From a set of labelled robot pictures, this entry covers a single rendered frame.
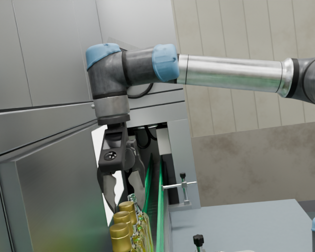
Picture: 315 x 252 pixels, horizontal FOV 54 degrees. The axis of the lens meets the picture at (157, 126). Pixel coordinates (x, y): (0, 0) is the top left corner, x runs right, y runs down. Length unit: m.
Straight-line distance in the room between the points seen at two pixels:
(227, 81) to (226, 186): 2.62
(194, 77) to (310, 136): 2.67
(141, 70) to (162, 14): 1.04
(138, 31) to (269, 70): 0.99
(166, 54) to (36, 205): 0.37
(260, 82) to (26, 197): 0.55
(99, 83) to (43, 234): 0.30
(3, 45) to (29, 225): 0.31
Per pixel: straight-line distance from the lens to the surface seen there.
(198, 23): 3.23
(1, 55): 0.61
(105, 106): 0.64
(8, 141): 0.52
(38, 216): 0.57
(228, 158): 3.25
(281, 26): 3.29
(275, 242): 1.36
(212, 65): 0.75
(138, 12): 1.66
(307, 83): 0.74
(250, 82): 0.76
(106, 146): 0.62
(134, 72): 0.63
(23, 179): 0.53
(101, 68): 0.65
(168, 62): 0.62
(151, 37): 1.63
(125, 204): 0.69
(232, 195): 3.36
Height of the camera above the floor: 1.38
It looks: 6 degrees down
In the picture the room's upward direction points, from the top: 9 degrees counter-clockwise
